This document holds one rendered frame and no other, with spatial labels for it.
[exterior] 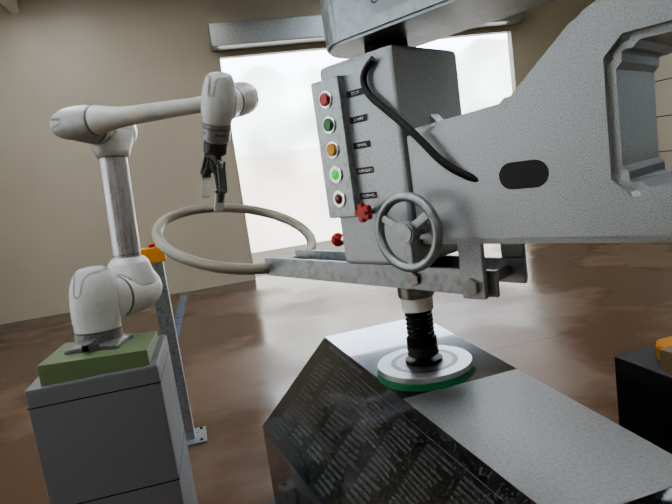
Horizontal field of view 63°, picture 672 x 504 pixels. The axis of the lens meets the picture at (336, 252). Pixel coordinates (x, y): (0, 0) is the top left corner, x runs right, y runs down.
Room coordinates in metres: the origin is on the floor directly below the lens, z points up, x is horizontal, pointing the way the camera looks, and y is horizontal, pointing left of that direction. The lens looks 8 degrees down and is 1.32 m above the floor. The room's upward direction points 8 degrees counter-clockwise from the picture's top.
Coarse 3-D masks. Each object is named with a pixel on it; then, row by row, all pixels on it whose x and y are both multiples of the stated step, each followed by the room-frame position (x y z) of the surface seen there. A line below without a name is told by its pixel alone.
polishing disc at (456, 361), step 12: (444, 348) 1.25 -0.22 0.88; (456, 348) 1.24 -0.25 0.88; (384, 360) 1.23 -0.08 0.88; (396, 360) 1.22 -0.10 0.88; (444, 360) 1.17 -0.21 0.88; (456, 360) 1.16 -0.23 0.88; (468, 360) 1.15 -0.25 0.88; (384, 372) 1.15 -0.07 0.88; (396, 372) 1.14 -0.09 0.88; (408, 372) 1.13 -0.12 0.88; (420, 372) 1.12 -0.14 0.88; (432, 372) 1.11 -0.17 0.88; (444, 372) 1.10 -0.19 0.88; (456, 372) 1.10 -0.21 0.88
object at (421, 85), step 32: (352, 64) 1.12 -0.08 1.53; (384, 64) 1.06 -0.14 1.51; (416, 64) 1.09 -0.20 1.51; (448, 64) 1.17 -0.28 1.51; (384, 96) 1.06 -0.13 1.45; (416, 96) 1.08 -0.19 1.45; (448, 96) 1.16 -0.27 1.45; (352, 128) 1.13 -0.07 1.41; (384, 128) 1.07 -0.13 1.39; (384, 160) 1.08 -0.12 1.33; (384, 192) 1.09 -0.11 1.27; (352, 224) 1.16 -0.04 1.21; (352, 256) 1.17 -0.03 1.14; (416, 256) 1.05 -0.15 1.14
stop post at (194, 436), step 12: (144, 252) 2.81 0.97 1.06; (156, 252) 2.82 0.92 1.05; (156, 264) 2.84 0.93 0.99; (168, 300) 2.84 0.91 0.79; (156, 312) 2.83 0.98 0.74; (168, 312) 2.84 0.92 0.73; (168, 324) 2.84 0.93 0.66; (168, 336) 2.84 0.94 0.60; (180, 360) 2.85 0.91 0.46; (180, 372) 2.84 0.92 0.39; (180, 384) 2.84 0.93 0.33; (180, 396) 2.84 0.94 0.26; (180, 408) 2.83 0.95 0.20; (192, 420) 2.88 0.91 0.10; (192, 432) 2.84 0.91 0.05; (204, 432) 2.91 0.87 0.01; (192, 444) 2.78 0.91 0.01
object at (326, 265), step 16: (304, 256) 1.52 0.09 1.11; (320, 256) 1.48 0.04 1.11; (336, 256) 1.43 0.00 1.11; (448, 256) 1.18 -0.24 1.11; (272, 272) 1.46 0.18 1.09; (288, 272) 1.41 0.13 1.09; (304, 272) 1.36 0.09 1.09; (320, 272) 1.32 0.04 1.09; (336, 272) 1.28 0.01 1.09; (352, 272) 1.24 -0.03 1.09; (368, 272) 1.20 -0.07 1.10; (384, 272) 1.17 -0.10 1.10; (400, 272) 1.14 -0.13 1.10; (416, 272) 1.11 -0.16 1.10; (432, 272) 1.08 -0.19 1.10; (448, 272) 1.05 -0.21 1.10; (496, 272) 0.98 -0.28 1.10; (512, 272) 1.07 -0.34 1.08; (416, 288) 1.11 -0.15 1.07; (432, 288) 1.08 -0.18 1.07; (448, 288) 1.05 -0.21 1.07; (464, 288) 0.99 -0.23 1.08; (496, 288) 0.98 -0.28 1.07
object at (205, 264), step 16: (192, 208) 1.80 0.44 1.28; (208, 208) 1.83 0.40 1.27; (224, 208) 1.86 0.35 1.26; (240, 208) 1.87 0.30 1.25; (256, 208) 1.87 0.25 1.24; (160, 224) 1.63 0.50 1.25; (288, 224) 1.82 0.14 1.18; (304, 224) 1.78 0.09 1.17; (160, 240) 1.52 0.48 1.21; (176, 256) 1.46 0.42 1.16; (192, 256) 1.45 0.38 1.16; (224, 272) 1.43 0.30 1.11; (240, 272) 1.44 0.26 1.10; (256, 272) 1.45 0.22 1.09
